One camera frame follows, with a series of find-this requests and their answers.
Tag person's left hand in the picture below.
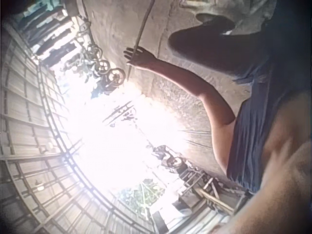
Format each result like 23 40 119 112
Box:
123 46 157 67

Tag long thin metal rod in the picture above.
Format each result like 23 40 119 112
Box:
127 0 156 81

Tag row of parked motorcycles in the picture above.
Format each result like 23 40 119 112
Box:
63 14 128 95

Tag person's legs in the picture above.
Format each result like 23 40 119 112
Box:
167 12 272 81

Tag single parked motorcycle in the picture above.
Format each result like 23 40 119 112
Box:
150 143 190 176

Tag green tree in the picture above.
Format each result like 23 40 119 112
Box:
119 179 168 217

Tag heap of wooden planks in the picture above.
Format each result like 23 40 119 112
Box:
179 168 247 218

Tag metal roof truss frame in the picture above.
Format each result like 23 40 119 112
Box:
0 23 156 234

